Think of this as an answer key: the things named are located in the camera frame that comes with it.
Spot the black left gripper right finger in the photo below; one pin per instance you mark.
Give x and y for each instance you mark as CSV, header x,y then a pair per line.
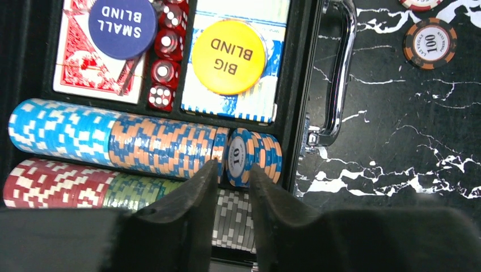
x,y
292,236

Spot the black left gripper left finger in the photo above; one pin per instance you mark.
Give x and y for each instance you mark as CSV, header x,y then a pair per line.
x,y
171,234

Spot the yellow big blind button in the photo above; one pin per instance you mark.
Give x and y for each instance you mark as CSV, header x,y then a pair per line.
x,y
229,57

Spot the blue small blind button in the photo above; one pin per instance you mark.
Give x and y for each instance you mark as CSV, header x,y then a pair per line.
x,y
123,29

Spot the black poker set case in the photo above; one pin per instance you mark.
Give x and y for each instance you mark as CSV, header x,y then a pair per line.
x,y
29,75

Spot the blue ten chip stack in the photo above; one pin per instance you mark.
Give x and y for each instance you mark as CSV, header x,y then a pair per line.
x,y
269,157

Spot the red green chip row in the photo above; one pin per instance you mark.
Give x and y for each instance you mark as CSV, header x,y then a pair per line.
x,y
41,183

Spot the light blue orange chip row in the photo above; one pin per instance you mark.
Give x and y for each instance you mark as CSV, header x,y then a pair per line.
x,y
116,139

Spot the red playing card deck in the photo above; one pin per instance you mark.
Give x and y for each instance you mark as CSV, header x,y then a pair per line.
x,y
82,69

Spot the red dice row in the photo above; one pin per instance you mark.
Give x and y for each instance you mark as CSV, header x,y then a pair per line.
x,y
169,47

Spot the blue playing card deck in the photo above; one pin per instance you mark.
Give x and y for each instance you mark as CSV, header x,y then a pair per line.
x,y
269,19

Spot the orange hundred chip left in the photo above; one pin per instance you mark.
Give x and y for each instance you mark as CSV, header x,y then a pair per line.
x,y
430,43

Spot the orange hundred chip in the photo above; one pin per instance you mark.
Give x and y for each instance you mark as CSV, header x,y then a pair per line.
x,y
420,5
430,43

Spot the orange hundred chip middle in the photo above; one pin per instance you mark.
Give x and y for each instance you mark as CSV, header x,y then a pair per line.
x,y
420,5

